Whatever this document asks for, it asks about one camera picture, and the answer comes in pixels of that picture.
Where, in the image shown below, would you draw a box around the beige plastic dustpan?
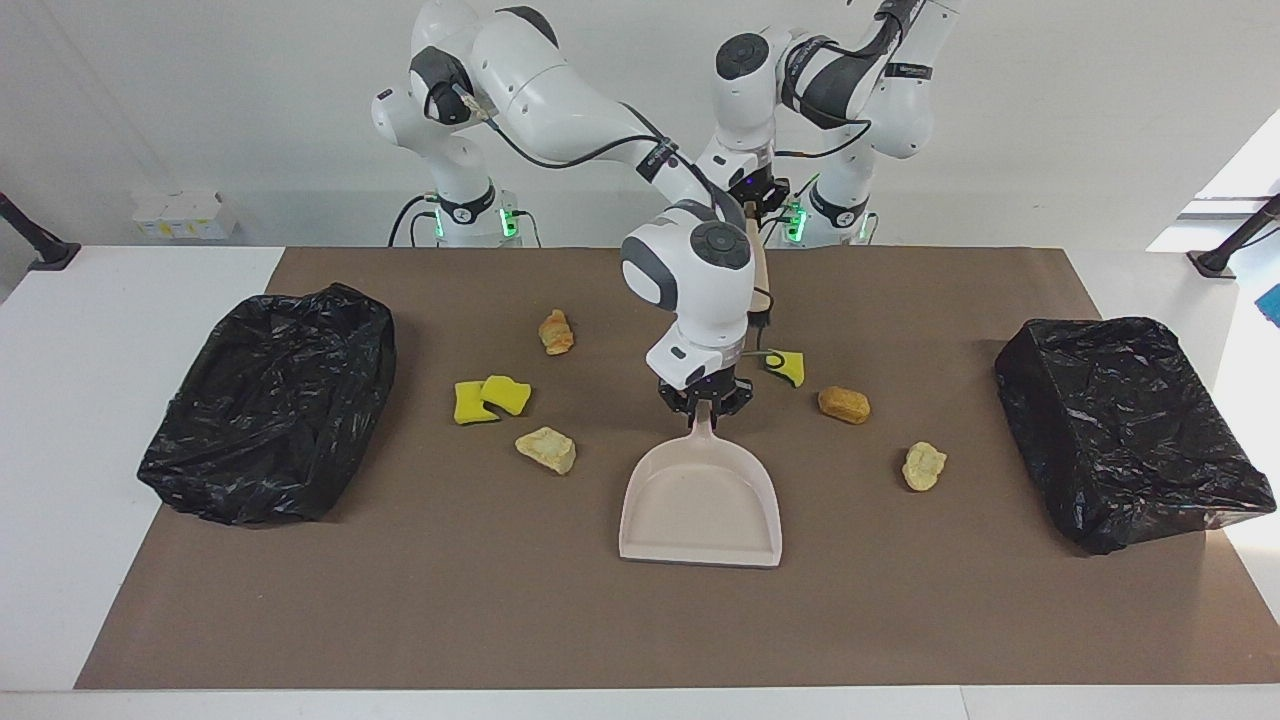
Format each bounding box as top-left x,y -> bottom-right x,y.
618,400 -> 784,569

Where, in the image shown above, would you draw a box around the brown oval bread roll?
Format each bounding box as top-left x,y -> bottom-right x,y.
817,386 -> 871,425

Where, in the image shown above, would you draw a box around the black bag-lined trash bin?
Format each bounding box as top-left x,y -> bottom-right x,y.
994,317 -> 1278,556
137,283 -> 398,527

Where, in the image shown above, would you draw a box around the brown table mat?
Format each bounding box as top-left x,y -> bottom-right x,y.
75,247 -> 1280,691

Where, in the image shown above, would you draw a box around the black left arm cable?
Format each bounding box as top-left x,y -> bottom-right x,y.
775,0 -> 936,161

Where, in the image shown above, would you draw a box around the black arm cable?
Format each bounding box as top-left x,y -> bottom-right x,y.
455,85 -> 796,376
775,0 -> 936,161

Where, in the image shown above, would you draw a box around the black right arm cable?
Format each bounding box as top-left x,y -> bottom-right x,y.
455,85 -> 796,376

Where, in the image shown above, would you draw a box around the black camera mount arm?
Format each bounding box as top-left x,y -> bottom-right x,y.
1187,193 -> 1280,279
0,192 -> 81,273

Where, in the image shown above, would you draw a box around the white wall boxes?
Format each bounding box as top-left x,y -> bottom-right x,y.
133,190 -> 241,241

